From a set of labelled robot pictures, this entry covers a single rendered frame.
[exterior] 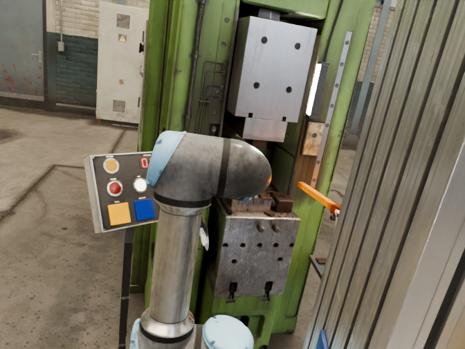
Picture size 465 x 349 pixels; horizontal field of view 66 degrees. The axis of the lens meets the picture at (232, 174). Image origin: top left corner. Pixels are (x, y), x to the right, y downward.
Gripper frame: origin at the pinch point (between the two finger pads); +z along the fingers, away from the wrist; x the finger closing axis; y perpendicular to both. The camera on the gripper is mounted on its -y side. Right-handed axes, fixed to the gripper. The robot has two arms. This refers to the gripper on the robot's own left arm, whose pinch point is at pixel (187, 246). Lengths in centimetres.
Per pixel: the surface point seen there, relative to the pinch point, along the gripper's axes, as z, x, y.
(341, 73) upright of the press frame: -67, 53, -72
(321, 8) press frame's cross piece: -93, 36, -66
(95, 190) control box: -15.4, -35.1, 0.4
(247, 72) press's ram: -62, 9, -40
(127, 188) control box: -14.8, -26.3, -7.4
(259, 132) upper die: -37, 18, -44
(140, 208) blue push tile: -8.3, -20.7, -6.6
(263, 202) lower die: -3, 27, -47
